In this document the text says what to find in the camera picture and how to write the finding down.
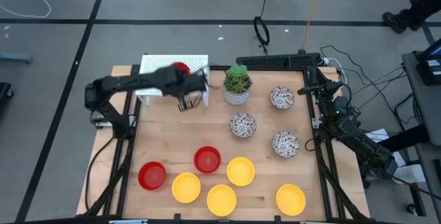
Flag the yellow plastic mini bowl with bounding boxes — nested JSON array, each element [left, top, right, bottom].
[[171, 172, 202, 204], [226, 156, 256, 187], [206, 184, 238, 217], [275, 183, 307, 217]]

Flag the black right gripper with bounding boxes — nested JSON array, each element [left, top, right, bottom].
[[297, 80, 347, 97]]

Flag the white papers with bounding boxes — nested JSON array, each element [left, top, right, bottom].
[[365, 128, 407, 168]]

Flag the red plastic mini bowl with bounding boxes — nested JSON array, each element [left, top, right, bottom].
[[170, 61, 192, 77], [137, 161, 167, 191], [193, 145, 222, 174]]

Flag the grey furniture foot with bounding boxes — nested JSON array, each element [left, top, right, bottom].
[[0, 52, 34, 64]]

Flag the black perforated mount plate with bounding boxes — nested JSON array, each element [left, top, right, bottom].
[[236, 52, 325, 69]]

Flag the black aluminium table frame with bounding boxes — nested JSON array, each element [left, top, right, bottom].
[[82, 63, 371, 224]]

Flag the floral patterned ceramic bowl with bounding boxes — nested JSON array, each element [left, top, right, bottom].
[[229, 112, 258, 139], [271, 130, 300, 159], [269, 85, 296, 110]]

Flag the yellow floor cable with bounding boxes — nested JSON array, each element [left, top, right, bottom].
[[301, 0, 328, 52]]

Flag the black cable bundle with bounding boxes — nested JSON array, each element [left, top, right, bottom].
[[319, 44, 416, 114]]

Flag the white geometric plant pot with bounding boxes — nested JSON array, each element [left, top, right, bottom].
[[223, 88, 252, 107]]

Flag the black floor object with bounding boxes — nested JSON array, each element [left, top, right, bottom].
[[0, 81, 14, 101]]

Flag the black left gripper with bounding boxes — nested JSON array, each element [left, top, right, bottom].
[[164, 65, 209, 113]]

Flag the grey desk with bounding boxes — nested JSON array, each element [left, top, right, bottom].
[[401, 51, 441, 224]]

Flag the black desk leg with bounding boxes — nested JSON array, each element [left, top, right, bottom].
[[377, 123, 431, 152]]

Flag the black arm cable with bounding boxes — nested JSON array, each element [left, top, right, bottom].
[[85, 136, 116, 213]]

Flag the green succulent plant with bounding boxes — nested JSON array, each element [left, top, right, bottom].
[[223, 63, 253, 94]]

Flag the white perforated metal shelf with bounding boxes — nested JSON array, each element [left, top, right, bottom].
[[135, 54, 210, 108]]

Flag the black coiled floor cable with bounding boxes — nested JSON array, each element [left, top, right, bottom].
[[253, 0, 271, 55]]

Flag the person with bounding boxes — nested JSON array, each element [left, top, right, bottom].
[[381, 0, 441, 34]]

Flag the white power cable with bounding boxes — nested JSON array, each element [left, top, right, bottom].
[[322, 57, 348, 90]]

